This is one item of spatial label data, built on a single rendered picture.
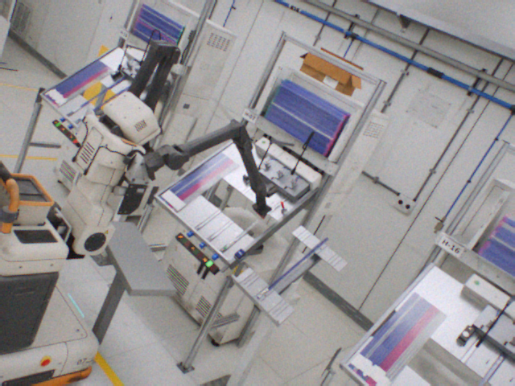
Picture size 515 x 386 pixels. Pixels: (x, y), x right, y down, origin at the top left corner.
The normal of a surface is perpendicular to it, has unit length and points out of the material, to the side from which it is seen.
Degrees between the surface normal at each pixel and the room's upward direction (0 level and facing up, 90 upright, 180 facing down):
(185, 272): 90
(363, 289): 90
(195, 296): 90
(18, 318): 90
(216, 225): 42
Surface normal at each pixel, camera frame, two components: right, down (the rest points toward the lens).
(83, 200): -0.57, -0.17
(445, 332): -0.11, -0.62
